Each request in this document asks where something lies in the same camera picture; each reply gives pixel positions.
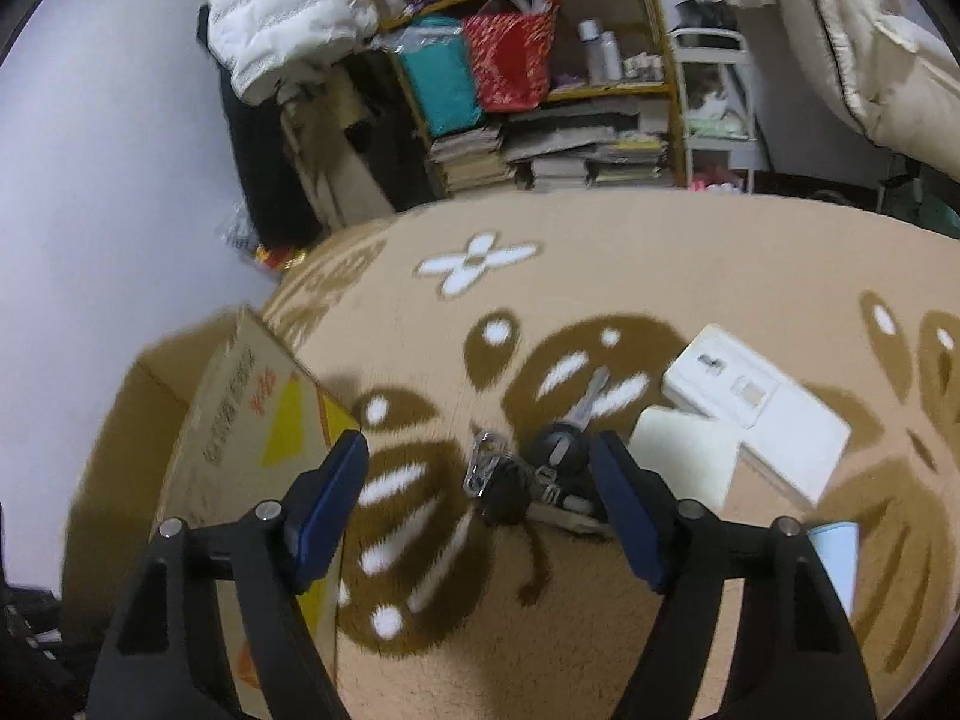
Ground beige hanging trousers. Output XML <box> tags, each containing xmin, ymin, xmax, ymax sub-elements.
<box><xmin>281</xmin><ymin>82</ymin><xmax>398</xmax><ymax>230</ymax></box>

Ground white box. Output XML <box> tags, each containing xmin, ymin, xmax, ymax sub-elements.
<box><xmin>662</xmin><ymin>324</ymin><xmax>854</xmax><ymax>509</ymax></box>

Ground cream padded chair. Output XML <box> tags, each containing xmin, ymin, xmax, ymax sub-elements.
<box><xmin>757</xmin><ymin>0</ymin><xmax>960</xmax><ymax>188</ymax></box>

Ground red patterned gift bag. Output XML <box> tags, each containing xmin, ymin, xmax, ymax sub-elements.
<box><xmin>461</xmin><ymin>0</ymin><xmax>560</xmax><ymax>113</ymax></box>

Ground yellow wooden shelf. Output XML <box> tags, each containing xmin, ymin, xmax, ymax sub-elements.
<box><xmin>367</xmin><ymin>0</ymin><xmax>691</xmax><ymax>192</ymax></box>

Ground teal bag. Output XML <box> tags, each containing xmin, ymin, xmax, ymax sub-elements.
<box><xmin>397</xmin><ymin>15</ymin><xmax>485</xmax><ymax>137</ymax></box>

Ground pile of magazines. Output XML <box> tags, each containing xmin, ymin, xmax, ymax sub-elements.
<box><xmin>499</xmin><ymin>101</ymin><xmax>676</xmax><ymax>190</ymax></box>

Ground white rounded square case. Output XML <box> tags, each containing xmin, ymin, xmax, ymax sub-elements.
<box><xmin>628</xmin><ymin>405</ymin><xmax>743</xmax><ymax>512</ymax></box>

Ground light green packet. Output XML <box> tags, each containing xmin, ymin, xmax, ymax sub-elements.
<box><xmin>688</xmin><ymin>114</ymin><xmax>751</xmax><ymax>140</ymax></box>

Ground brown cardboard box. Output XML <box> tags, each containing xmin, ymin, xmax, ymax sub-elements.
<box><xmin>64</xmin><ymin>305</ymin><xmax>362</xmax><ymax>720</ymax></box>

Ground stack of books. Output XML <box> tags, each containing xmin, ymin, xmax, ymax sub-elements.
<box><xmin>427</xmin><ymin>124</ymin><xmax>518</xmax><ymax>196</ymax></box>

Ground white brown cat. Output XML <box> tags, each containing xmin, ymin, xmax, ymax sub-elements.
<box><xmin>686</xmin><ymin>64</ymin><xmax>732</xmax><ymax>117</ymax></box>

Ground clear plastic bag with goods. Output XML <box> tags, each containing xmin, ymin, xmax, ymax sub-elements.
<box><xmin>217</xmin><ymin>206</ymin><xmax>308</xmax><ymax>271</ymax></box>

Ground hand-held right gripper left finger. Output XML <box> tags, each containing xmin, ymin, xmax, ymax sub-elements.
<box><xmin>86</xmin><ymin>429</ymin><xmax>370</xmax><ymax>720</ymax></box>

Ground black hanging coat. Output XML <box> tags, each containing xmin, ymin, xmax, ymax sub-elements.
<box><xmin>196</xmin><ymin>4</ymin><xmax>331</xmax><ymax>248</ymax></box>

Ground black hanging garment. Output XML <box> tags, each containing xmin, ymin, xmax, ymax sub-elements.
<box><xmin>341</xmin><ymin>52</ymin><xmax>443</xmax><ymax>211</ymax></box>

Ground tall white bottle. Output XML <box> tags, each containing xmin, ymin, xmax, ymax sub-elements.
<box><xmin>577</xmin><ymin>19</ymin><xmax>605</xmax><ymax>83</ymax></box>

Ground bunch of keys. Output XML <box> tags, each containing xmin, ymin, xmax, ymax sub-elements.
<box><xmin>463</xmin><ymin>367</ymin><xmax>623</xmax><ymax>537</ymax></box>

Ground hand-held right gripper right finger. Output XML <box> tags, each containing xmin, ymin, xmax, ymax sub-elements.
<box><xmin>589</xmin><ymin>431</ymin><xmax>878</xmax><ymax>720</ymax></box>

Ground white metal cart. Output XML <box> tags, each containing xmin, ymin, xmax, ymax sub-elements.
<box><xmin>667</xmin><ymin>26</ymin><xmax>758</xmax><ymax>192</ymax></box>

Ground white puffer jacket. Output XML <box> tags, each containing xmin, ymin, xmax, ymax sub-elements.
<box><xmin>206</xmin><ymin>0</ymin><xmax>380</xmax><ymax>106</ymax></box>

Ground light blue tube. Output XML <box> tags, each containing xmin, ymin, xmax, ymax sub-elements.
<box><xmin>806</xmin><ymin>521</ymin><xmax>858</xmax><ymax>616</ymax></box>

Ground dark chair base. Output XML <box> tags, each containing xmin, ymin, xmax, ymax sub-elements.
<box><xmin>877</xmin><ymin>154</ymin><xmax>960</xmax><ymax>241</ymax></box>

